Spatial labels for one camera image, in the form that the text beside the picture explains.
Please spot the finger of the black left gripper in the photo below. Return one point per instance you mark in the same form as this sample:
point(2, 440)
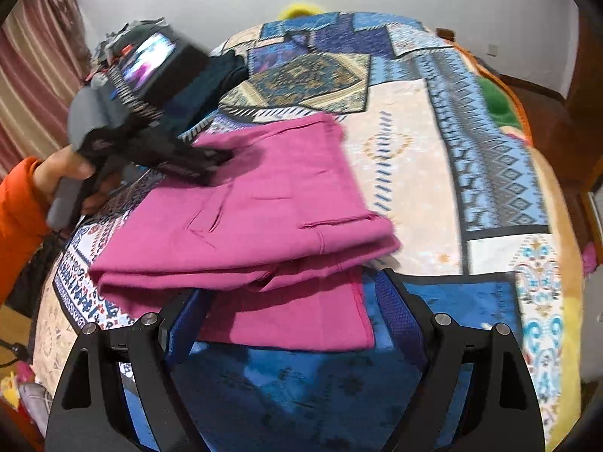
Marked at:
point(196, 165)

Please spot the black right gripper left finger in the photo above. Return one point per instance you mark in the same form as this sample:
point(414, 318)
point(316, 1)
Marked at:
point(90, 411)

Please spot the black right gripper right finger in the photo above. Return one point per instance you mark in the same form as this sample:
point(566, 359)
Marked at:
point(461, 332)

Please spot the pink pants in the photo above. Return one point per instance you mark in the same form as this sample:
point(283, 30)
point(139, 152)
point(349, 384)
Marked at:
point(278, 239)

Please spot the orange sleeve left forearm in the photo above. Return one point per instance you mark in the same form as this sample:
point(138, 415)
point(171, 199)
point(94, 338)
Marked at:
point(23, 222)

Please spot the left hand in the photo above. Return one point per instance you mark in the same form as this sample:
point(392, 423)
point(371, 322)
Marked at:
point(67, 164)

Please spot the dark navy folded garment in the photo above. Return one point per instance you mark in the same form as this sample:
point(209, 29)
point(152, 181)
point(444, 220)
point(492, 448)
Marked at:
point(203, 94)

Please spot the striped red curtain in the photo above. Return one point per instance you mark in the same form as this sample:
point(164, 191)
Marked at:
point(44, 61)

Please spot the yellow curved plush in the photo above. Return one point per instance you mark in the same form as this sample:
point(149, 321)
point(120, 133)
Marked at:
point(299, 9)

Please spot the patchwork patterned bed blanket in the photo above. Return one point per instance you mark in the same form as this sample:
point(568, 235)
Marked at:
point(441, 149)

